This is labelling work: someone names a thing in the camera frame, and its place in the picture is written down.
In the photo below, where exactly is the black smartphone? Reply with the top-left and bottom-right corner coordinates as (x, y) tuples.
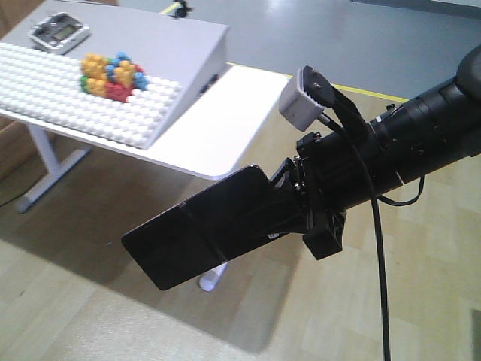
(121, 165), (269, 290)

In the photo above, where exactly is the white studded building baseplate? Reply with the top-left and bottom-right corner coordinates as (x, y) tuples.
(0, 0), (230, 150)

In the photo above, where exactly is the white desk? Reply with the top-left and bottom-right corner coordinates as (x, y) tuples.
(0, 63), (292, 293)

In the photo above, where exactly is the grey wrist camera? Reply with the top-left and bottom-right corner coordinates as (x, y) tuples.
(279, 67), (325, 132)

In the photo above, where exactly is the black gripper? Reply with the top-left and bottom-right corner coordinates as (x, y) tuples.
(216, 123), (402, 262)

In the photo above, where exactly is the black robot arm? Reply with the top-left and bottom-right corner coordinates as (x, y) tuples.
(219, 49), (480, 259)

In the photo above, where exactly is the colourful toy bricks cluster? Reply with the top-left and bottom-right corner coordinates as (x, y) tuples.
(80, 52), (149, 102)

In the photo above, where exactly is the silver remote controller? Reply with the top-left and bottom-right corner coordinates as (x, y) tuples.
(28, 12), (91, 55)

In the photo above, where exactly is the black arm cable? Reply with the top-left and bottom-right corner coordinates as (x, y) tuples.
(319, 108), (425, 361)

